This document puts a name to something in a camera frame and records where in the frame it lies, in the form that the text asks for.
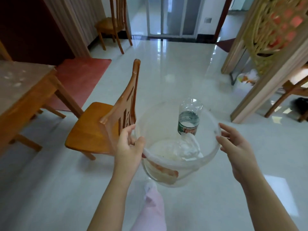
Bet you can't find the wooden lattice partition screen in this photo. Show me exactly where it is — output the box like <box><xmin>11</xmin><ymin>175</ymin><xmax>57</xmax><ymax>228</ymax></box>
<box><xmin>221</xmin><ymin>0</ymin><xmax>308</xmax><ymax>124</ymax></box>

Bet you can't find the person's right forearm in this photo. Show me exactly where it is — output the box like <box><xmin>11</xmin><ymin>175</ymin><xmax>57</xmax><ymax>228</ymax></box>
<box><xmin>233</xmin><ymin>169</ymin><xmax>306</xmax><ymax>231</ymax></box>

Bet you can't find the clear bottle with green label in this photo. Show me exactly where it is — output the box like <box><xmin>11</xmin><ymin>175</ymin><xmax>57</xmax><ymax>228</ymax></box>
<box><xmin>177</xmin><ymin>98</ymin><xmax>204</xmax><ymax>142</ymax></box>

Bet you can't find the clear plastic bucket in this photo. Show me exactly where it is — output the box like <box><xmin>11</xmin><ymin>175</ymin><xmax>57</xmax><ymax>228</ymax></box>
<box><xmin>134</xmin><ymin>100</ymin><xmax>222</xmax><ymax>188</ymax></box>

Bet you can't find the person's left hand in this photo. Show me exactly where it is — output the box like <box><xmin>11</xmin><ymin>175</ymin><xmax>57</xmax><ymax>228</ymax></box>
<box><xmin>115</xmin><ymin>124</ymin><xmax>146</xmax><ymax>175</ymax></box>

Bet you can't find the dark red wooden door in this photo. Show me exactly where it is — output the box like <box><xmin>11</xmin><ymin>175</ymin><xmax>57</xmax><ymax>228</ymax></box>
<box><xmin>0</xmin><ymin>0</ymin><xmax>75</xmax><ymax>67</ymax></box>

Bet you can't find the sliding glass door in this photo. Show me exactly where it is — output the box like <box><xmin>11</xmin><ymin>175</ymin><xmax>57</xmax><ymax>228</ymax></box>
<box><xmin>126</xmin><ymin>0</ymin><xmax>205</xmax><ymax>39</ymax></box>

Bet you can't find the dark red doormat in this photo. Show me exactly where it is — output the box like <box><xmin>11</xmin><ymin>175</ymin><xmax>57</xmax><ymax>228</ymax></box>
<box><xmin>216</xmin><ymin>38</ymin><xmax>237</xmax><ymax>53</ymax></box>

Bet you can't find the person's right hand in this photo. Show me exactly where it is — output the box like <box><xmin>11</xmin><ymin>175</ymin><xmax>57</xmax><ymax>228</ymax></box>
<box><xmin>216</xmin><ymin>123</ymin><xmax>262</xmax><ymax>183</ymax></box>

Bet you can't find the white bag with orange items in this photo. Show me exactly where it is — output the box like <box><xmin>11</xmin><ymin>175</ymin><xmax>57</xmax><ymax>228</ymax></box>
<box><xmin>237</xmin><ymin>69</ymin><xmax>260</xmax><ymax>87</ymax></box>

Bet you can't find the person's left forearm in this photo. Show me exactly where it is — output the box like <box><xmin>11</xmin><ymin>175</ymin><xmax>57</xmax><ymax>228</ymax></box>
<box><xmin>87</xmin><ymin>166</ymin><xmax>141</xmax><ymax>231</ymax></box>

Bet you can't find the black object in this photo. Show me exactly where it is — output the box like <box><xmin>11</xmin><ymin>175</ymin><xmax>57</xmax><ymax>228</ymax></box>
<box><xmin>289</xmin><ymin>97</ymin><xmax>308</xmax><ymax>116</ymax></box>

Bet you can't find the orange and white wrapper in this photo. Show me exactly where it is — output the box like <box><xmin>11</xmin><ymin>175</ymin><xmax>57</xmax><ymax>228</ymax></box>
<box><xmin>150</xmin><ymin>163</ymin><xmax>180</xmax><ymax>185</ymax></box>

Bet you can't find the dark red door frame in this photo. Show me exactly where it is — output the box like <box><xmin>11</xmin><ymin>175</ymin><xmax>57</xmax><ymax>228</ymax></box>
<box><xmin>214</xmin><ymin>0</ymin><xmax>235</xmax><ymax>44</ymax></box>

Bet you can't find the red floor mat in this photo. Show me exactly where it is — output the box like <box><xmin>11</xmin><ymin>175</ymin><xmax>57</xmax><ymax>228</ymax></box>
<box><xmin>45</xmin><ymin>57</ymin><xmax>112</xmax><ymax>112</ymax></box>

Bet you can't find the wooden table with stone top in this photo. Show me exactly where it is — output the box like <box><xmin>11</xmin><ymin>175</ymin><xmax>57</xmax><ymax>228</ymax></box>
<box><xmin>0</xmin><ymin>60</ymin><xmax>85</xmax><ymax>155</ymax></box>

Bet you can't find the person's leg in pink trousers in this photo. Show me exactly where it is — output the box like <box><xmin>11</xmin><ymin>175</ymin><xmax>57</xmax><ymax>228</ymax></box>
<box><xmin>131</xmin><ymin>180</ymin><xmax>168</xmax><ymax>231</ymax></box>

